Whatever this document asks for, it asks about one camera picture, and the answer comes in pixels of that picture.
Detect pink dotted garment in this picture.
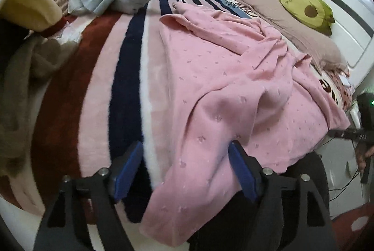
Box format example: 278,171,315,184
140,2,350,246

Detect taupe pillow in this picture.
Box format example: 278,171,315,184
238,0,349,72

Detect red white-spotted rug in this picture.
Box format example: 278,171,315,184
331,203,374,251

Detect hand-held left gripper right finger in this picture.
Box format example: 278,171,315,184
228,140,341,251

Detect striped fleece blanket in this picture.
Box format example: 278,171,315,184
6,0,355,225

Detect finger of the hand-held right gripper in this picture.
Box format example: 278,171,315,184
329,128,366,141

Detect grey-brown fleece cloth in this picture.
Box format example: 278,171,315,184
0,34,80,179

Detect green avocado plush toy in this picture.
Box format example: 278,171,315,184
278,0,336,36

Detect person's dark pants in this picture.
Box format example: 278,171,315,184
187,152,331,251

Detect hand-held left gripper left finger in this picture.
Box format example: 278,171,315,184
33,140,144,251

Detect person's right hand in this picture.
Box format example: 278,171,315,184
355,145,374,173

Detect cream cloth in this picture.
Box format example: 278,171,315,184
0,0,68,39

